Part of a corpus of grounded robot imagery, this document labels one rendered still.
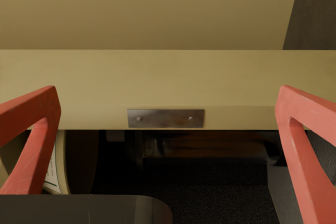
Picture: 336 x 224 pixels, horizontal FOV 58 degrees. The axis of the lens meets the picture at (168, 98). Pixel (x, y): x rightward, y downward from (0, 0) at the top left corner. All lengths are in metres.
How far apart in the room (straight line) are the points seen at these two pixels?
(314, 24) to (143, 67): 0.36
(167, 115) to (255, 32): 0.49
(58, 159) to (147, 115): 0.14
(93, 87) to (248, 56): 0.18
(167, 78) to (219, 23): 0.41
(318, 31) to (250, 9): 0.18
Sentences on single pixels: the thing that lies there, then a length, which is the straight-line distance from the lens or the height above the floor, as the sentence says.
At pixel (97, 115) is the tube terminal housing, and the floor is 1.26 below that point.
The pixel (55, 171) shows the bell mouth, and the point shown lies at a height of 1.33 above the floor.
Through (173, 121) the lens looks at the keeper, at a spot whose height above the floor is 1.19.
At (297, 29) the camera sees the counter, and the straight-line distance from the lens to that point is 0.67.
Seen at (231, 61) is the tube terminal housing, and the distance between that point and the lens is 0.35.
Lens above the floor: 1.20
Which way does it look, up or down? level
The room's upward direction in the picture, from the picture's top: 90 degrees counter-clockwise
